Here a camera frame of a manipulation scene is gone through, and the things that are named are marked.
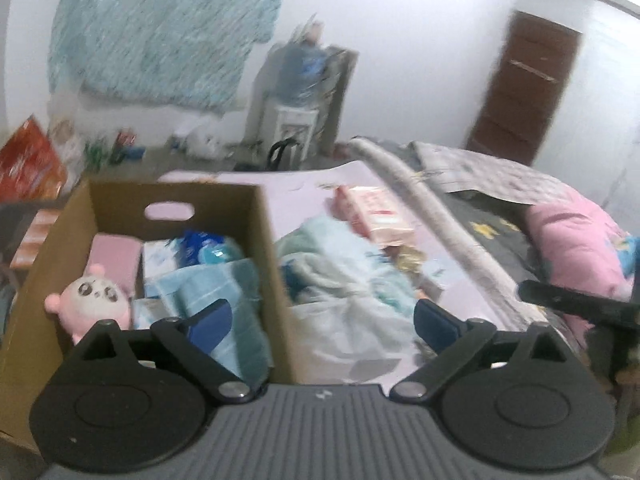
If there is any pink pillow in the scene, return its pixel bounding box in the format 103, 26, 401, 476
522, 192, 636, 341

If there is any white plastic bag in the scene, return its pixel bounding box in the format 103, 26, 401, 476
274, 217, 426, 386

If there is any brown door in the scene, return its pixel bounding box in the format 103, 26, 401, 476
467, 10, 583, 166

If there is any blue towel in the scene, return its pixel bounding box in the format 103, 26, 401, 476
150, 259, 273, 381

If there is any patterned board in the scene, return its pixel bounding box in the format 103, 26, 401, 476
320, 45, 360, 156

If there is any brown cardboard box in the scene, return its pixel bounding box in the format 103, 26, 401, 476
0, 180, 301, 453

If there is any small white bag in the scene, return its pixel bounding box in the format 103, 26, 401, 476
185, 125, 226, 158

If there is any pink sponge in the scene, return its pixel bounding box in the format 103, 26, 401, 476
90, 234, 143, 301

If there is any red snack bag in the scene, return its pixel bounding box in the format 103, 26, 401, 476
0, 115, 68, 201

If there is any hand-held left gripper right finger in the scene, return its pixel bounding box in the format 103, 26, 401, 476
389, 299, 573, 403

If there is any blue wet wipes pack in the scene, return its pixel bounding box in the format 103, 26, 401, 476
177, 230, 246, 266

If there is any grey star blanket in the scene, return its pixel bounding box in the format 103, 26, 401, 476
440, 190, 551, 301

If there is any pink plush toy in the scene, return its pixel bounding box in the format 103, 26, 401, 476
44, 262, 135, 346

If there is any white water dispenser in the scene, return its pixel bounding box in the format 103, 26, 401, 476
270, 102, 321, 166

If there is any pale checked sheet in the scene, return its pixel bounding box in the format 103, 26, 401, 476
410, 140, 601, 208

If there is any pink wet wipes pack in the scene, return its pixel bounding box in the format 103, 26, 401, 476
334, 185, 417, 247

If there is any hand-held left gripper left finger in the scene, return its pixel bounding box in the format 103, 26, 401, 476
65, 299, 251, 403

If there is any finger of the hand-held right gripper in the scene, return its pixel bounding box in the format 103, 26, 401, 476
517, 280, 640, 322

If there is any blue floral wall cloth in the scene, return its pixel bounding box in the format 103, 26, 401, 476
47, 0, 293, 113

